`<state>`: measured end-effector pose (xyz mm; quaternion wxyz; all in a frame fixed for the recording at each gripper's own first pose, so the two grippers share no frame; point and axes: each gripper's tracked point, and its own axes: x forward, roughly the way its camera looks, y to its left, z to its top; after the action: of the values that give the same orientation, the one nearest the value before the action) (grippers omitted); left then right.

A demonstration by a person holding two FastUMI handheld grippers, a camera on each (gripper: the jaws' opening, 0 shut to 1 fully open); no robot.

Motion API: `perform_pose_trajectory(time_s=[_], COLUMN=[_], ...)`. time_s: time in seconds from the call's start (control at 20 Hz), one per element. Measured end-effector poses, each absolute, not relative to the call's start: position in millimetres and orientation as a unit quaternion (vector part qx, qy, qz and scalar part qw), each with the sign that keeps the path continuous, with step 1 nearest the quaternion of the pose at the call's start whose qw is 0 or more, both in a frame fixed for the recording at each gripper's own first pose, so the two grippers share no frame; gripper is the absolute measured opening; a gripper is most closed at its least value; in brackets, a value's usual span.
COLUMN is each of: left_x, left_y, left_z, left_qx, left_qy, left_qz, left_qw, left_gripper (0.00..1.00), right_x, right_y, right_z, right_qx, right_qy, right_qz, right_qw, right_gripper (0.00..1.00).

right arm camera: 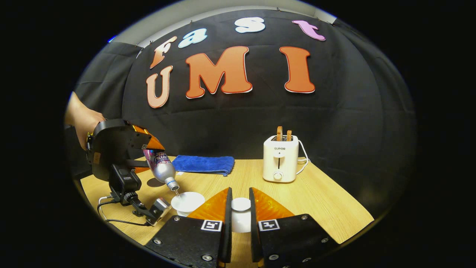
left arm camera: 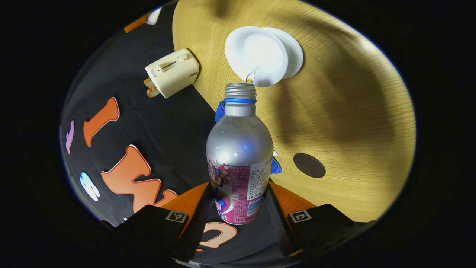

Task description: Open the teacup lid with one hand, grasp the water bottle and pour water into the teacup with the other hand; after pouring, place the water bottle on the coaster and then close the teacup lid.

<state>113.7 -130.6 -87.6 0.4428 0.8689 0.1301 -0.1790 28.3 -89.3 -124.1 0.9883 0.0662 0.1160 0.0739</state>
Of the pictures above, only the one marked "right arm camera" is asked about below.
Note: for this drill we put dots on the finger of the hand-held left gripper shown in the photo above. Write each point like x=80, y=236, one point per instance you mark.
x=137, y=163
x=153, y=144

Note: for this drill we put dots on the white toaster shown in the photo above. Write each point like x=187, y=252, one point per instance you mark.
x=280, y=160

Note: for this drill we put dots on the silver water bottle red label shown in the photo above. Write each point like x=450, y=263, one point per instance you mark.
x=161, y=167

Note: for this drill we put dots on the dark round coaster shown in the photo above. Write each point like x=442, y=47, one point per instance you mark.
x=154, y=183

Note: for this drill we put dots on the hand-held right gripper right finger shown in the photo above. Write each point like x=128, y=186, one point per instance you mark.
x=254, y=230

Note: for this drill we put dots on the white teacup lid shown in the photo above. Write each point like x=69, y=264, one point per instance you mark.
x=241, y=204

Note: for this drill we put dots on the blue towel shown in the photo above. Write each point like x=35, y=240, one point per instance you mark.
x=204, y=163

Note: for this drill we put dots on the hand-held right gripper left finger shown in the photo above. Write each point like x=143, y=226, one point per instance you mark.
x=227, y=230

